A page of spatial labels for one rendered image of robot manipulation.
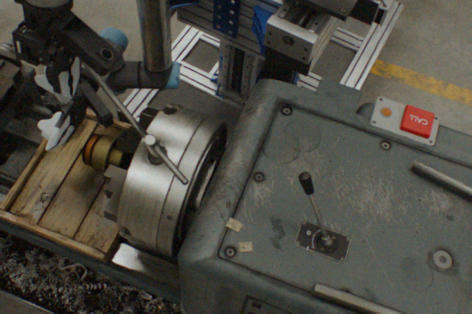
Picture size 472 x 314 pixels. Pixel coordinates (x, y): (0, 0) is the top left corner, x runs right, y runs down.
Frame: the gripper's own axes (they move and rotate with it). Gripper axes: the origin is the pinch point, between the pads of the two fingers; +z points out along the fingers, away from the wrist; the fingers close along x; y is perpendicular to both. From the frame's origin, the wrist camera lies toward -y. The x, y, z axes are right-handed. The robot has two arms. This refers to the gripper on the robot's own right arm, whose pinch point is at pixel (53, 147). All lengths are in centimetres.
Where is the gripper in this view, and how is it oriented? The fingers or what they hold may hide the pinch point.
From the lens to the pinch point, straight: 128.7
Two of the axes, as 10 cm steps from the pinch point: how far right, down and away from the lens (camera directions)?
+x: 0.5, -5.2, -8.6
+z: -3.6, 7.9, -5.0
